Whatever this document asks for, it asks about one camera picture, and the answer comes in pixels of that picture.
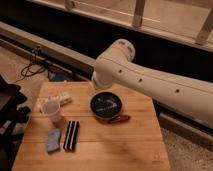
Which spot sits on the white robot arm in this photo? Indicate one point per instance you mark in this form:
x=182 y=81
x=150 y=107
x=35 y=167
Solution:
x=188 y=96

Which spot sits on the black ceramic bowl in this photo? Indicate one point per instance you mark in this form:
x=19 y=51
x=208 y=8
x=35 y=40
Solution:
x=106 y=105

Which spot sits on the red brown small object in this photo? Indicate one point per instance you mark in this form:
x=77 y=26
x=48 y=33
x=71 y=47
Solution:
x=119 y=119

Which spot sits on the blue object on floor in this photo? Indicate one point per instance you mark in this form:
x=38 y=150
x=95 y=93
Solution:
x=58 y=78

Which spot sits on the black white striped block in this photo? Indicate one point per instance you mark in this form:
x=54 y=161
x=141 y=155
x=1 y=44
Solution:
x=71 y=136

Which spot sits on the blue sponge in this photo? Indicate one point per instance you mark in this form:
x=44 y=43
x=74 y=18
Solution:
x=53 y=140

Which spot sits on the black equipment at left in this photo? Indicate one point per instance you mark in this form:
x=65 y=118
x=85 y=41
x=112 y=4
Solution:
x=10 y=99

